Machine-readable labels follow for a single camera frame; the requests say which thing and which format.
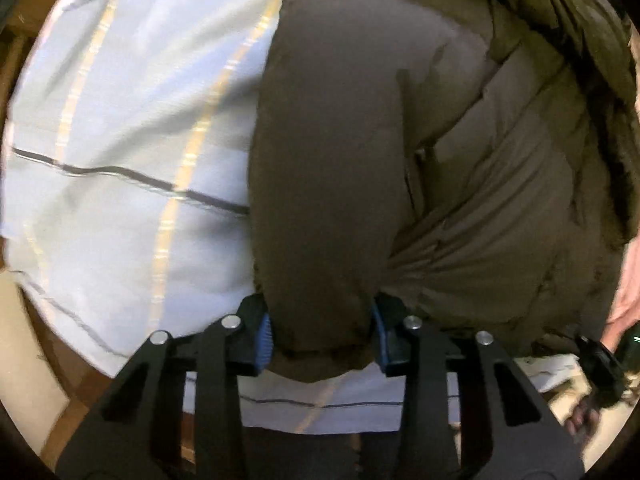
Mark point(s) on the olive brown puffer jacket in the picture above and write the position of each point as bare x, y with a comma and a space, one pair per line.
350, 160

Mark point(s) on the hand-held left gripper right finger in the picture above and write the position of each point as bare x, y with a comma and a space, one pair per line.
380, 342

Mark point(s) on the person's right hand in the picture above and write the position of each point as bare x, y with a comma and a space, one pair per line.
582, 417

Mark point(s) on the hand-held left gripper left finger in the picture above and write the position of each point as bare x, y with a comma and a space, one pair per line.
263, 345

